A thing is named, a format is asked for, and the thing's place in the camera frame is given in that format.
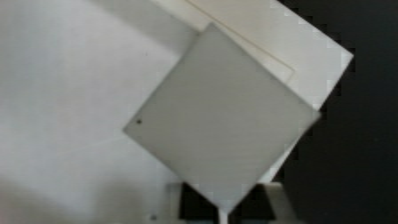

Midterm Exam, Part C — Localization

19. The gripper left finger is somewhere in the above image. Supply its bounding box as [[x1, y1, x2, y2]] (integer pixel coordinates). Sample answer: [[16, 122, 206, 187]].
[[167, 182, 220, 224]]

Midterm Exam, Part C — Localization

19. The white square table top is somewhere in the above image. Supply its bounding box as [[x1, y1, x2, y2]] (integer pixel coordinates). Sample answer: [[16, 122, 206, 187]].
[[0, 0, 197, 224]]

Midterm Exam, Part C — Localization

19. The white U-shaped obstacle fence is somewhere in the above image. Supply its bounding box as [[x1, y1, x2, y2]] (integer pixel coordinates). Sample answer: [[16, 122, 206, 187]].
[[151, 0, 353, 109]]

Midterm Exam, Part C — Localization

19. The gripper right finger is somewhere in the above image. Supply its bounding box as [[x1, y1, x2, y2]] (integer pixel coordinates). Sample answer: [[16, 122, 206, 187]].
[[227, 182, 304, 224]]

